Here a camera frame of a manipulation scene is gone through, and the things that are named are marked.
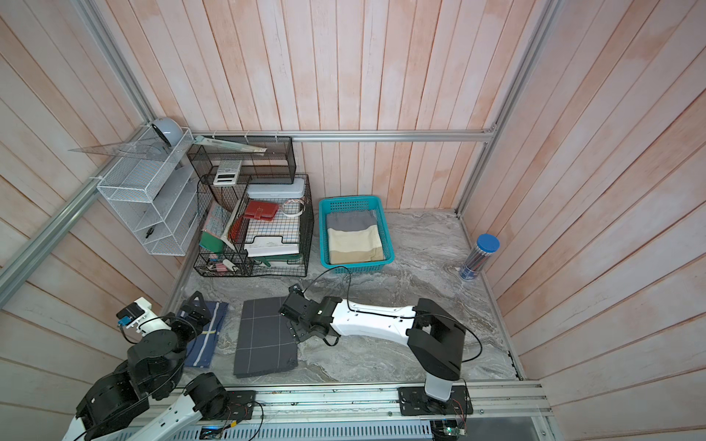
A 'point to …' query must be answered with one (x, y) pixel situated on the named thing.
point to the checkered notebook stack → (282, 225)
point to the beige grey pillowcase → (354, 236)
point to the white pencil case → (277, 191)
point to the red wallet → (259, 210)
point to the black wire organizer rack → (222, 211)
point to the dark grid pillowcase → (265, 344)
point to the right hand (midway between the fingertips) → (303, 322)
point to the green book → (211, 242)
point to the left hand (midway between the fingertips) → (192, 305)
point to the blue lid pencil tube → (486, 244)
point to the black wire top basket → (278, 165)
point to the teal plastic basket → (354, 203)
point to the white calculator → (227, 172)
